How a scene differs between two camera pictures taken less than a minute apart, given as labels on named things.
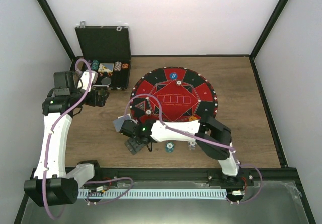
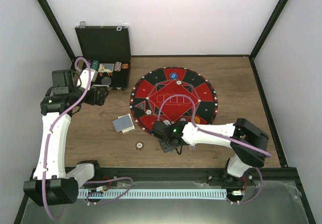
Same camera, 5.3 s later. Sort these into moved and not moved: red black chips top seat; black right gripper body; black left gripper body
Moved: black right gripper body
Not moved: red black chips top seat; black left gripper body
